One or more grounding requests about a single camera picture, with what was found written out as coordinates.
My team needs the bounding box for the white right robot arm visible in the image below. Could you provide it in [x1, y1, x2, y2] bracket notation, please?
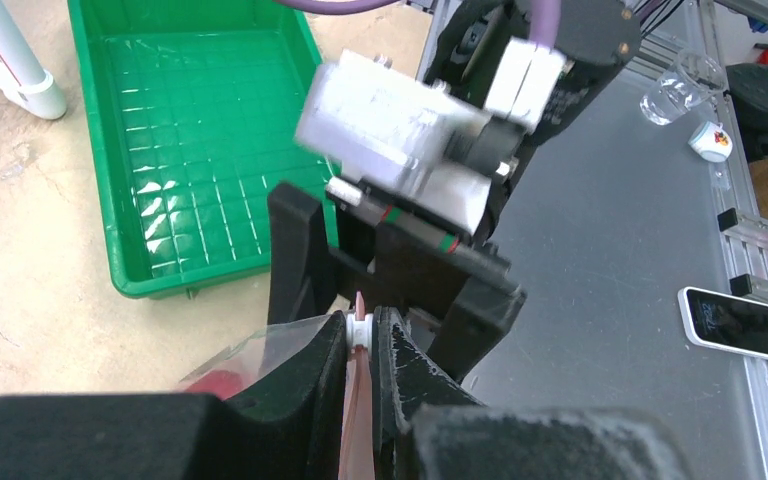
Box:
[267, 1, 641, 380]

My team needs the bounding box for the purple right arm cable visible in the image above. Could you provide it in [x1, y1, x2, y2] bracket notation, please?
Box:
[271, 0, 564, 51]

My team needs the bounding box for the clear zip top bag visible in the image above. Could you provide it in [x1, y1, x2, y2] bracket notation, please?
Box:
[178, 307, 376, 479]

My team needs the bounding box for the red toy tomato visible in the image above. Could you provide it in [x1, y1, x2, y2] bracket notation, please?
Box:
[184, 370, 251, 400]

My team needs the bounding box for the green plastic tray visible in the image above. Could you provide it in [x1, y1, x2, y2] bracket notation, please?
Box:
[68, 1, 337, 298]

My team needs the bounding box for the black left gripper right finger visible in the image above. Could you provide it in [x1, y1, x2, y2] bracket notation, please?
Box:
[371, 307, 689, 479]

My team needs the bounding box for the clear plastic cup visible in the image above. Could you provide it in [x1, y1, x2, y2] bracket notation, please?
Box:
[639, 50, 727, 126]

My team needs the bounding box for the white smartphone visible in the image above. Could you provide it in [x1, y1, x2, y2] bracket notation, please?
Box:
[677, 286, 768, 360]

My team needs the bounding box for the white PVC pipe frame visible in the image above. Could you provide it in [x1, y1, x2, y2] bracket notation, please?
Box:
[0, 1, 67, 120]

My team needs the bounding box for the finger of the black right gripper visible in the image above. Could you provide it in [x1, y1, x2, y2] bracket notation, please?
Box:
[267, 182, 337, 325]
[427, 278, 527, 383]

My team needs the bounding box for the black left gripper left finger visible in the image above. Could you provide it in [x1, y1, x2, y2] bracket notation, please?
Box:
[0, 311, 349, 480]

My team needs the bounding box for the aluminium frame rail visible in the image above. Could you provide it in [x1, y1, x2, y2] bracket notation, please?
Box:
[688, 0, 768, 480]

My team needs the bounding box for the white ceramic mug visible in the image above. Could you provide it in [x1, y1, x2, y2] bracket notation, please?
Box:
[687, 121, 734, 163]

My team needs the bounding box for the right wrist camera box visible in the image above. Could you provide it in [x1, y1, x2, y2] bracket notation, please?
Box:
[295, 50, 522, 235]

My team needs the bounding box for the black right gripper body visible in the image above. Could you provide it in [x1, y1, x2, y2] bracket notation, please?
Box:
[325, 178, 514, 318]

